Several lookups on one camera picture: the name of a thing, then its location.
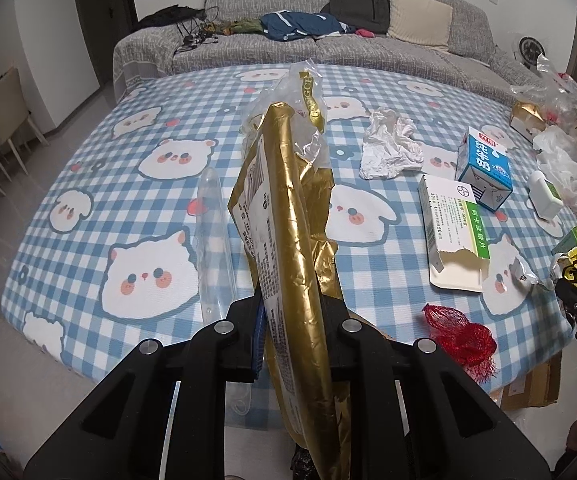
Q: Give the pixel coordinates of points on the grey fabric sofa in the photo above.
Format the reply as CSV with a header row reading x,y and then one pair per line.
x,y
179,39

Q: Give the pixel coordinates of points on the gold foil snack bag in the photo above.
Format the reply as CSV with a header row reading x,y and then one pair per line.
x,y
280,205

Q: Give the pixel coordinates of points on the blue white milk carton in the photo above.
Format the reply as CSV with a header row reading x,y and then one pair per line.
x,y
483,164

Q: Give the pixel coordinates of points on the red mesh net bag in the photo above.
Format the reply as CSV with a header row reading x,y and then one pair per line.
x,y
471,345

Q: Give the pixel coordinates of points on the gold white small box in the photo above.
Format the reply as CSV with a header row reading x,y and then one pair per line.
x,y
527,120

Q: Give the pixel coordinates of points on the beige dining chair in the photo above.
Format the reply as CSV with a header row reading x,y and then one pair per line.
x,y
15,113

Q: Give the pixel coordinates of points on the beige cushion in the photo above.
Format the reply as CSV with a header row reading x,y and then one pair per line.
x,y
426,23

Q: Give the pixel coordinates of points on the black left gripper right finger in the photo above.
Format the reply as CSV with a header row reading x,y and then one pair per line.
x,y
415,414

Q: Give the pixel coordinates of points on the cardboard box on floor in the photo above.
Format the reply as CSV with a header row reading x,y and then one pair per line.
x,y
538,389

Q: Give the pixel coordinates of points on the white green medicine box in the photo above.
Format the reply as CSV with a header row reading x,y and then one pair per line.
x,y
456,239

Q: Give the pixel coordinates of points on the pink cloth on sofa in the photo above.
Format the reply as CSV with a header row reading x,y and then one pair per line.
x,y
364,33

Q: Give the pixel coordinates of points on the blue jacket on sofa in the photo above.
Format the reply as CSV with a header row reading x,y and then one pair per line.
x,y
292,25

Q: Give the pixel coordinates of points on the clear plastic tube case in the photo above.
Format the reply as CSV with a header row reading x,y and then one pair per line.
x,y
216,276

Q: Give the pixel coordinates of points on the black backpack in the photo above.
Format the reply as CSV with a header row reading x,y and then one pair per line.
x,y
372,15

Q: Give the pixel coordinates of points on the clear plastic bags pile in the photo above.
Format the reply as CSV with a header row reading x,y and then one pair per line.
x,y
555,95

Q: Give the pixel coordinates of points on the blue checkered bear tablecloth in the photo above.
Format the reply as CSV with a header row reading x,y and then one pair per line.
x,y
108,257

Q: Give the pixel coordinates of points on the small crumpled white wrapper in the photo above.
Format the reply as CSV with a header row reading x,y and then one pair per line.
x,y
522,276

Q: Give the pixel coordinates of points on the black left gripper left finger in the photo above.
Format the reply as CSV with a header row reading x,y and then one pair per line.
x,y
160,412

